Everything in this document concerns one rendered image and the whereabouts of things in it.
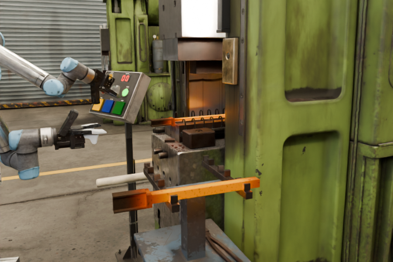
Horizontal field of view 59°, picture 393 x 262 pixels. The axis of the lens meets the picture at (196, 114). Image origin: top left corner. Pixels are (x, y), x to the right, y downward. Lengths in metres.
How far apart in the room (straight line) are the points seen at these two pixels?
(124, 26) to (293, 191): 5.44
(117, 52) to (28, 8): 3.60
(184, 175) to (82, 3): 8.41
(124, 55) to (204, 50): 5.01
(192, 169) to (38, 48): 8.25
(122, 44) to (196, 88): 4.75
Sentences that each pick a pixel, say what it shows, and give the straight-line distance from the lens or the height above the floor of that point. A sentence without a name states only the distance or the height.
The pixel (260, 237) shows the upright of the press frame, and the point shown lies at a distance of 1.36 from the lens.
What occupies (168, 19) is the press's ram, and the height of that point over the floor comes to 1.45.
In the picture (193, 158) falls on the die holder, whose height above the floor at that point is 0.88.
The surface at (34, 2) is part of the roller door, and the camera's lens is 9.53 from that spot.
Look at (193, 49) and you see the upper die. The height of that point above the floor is 1.32.
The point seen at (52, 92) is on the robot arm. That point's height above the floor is 1.14.
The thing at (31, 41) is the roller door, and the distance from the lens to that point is 9.46.
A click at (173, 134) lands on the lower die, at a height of 0.94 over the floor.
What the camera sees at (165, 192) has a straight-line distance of 0.91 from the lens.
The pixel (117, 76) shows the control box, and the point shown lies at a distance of 2.09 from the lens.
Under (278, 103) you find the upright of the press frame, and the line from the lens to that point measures 1.24.
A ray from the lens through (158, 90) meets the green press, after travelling 6.44.
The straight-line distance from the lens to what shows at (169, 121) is 1.56.
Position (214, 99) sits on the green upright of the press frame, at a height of 1.06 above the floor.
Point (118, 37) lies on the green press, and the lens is 6.49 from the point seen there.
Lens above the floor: 1.30
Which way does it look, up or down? 10 degrees down
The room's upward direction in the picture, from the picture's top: straight up
